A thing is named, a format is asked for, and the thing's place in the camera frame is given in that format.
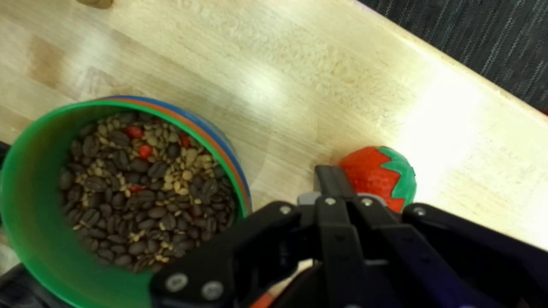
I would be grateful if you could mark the coffee beans in bowl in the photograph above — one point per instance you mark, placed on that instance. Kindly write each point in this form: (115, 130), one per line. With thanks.
(141, 192)

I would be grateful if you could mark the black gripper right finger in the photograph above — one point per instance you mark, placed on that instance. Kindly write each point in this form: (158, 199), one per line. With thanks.
(509, 270)

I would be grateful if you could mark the green blue stacked bowls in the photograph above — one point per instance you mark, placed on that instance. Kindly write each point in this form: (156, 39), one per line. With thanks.
(31, 205)

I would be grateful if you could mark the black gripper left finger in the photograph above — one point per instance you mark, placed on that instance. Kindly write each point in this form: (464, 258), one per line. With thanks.
(236, 265)

